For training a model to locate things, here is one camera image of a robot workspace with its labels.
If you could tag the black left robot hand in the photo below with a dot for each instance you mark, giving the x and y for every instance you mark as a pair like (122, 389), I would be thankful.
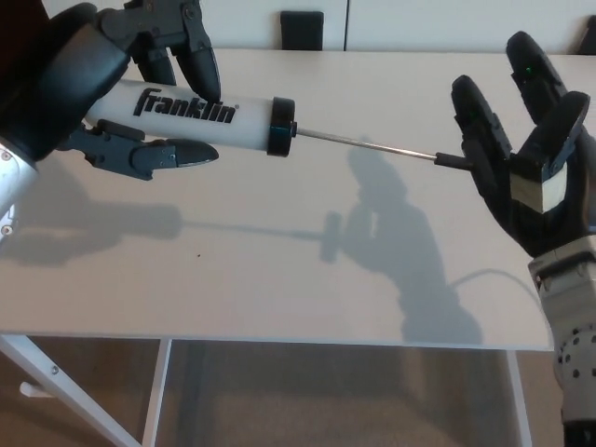
(60, 84)

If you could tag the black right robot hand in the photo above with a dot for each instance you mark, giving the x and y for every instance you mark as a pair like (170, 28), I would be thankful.
(559, 205)

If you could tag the white Franklin air pump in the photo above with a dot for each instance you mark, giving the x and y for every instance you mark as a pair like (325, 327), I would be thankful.
(251, 125)

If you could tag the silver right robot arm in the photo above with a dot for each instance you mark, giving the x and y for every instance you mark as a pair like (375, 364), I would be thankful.
(572, 326)

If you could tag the dark brown wooden panel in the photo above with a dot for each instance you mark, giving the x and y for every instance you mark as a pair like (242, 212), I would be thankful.
(14, 14)

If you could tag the white cabinet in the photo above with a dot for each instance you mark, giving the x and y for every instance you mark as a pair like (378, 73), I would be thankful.
(396, 23)

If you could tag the white metal desk leg frame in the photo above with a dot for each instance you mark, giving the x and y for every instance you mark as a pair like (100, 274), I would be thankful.
(60, 379)
(519, 400)

